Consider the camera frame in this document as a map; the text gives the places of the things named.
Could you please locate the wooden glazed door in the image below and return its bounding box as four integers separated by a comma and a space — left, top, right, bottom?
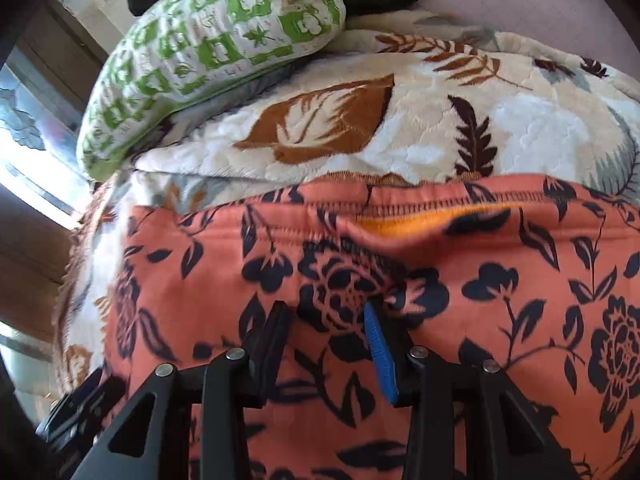
1, 0, 106, 414

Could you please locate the orange floral garment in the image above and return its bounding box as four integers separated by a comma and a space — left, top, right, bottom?
104, 176, 639, 479

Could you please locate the pink quilted sofa cushion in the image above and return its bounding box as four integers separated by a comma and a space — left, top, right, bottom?
420, 0, 639, 78

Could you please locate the leaf pattern blanket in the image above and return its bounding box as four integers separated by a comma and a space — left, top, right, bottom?
53, 11, 639, 391

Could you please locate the green patterned pillow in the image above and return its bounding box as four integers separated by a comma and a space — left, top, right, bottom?
77, 0, 346, 181

